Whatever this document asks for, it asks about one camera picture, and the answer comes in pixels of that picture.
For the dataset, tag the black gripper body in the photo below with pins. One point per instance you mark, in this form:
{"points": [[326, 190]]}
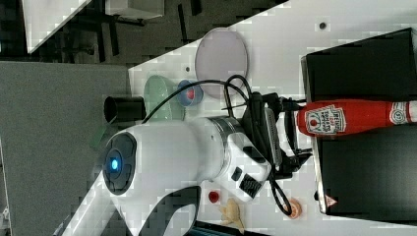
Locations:
{"points": [[259, 123]]}

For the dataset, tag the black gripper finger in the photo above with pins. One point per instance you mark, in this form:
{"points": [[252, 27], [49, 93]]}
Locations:
{"points": [[291, 133]]}

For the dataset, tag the red ketchup bottle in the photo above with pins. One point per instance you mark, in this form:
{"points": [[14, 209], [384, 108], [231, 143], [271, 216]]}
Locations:
{"points": [[340, 117]]}

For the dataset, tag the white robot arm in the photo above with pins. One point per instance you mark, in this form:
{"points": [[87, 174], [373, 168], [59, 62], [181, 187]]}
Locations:
{"points": [[152, 173]]}

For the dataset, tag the black toaster oven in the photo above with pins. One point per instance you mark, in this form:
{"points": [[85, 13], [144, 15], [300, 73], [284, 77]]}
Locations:
{"points": [[371, 175]]}

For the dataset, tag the blue bowl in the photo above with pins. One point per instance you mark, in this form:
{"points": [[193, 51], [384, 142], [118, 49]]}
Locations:
{"points": [[185, 101]]}

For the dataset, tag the small red ball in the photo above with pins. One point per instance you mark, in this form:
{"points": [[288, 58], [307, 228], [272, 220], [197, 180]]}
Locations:
{"points": [[190, 94]]}

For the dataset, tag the lilac round plate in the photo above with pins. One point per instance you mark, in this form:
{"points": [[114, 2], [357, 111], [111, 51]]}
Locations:
{"points": [[221, 54]]}

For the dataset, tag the red tomato toy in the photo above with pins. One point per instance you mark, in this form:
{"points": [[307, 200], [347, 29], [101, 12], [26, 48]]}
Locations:
{"points": [[213, 197]]}

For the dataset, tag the orange slice toy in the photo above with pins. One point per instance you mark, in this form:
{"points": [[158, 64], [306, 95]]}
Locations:
{"points": [[296, 209]]}

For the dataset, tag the green perforated colander basket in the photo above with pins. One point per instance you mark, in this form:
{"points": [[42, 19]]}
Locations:
{"points": [[158, 88]]}

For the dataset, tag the black cylinder cup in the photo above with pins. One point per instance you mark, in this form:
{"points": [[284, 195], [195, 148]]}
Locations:
{"points": [[124, 109]]}

